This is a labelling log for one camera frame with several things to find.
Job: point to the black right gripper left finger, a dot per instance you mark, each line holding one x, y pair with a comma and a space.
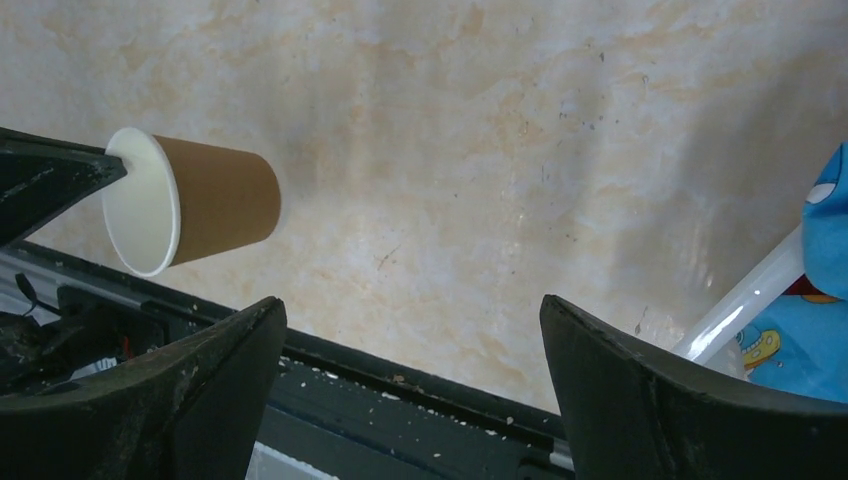
189, 410

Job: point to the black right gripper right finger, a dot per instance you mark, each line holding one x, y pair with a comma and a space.
631, 410

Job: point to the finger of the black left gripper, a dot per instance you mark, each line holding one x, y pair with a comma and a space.
43, 177

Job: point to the brown paper coffee cup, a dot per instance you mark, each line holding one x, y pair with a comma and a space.
182, 201

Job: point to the white plastic basket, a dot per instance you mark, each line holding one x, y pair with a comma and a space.
711, 341

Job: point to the blue cartoon packet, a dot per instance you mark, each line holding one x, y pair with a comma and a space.
798, 344

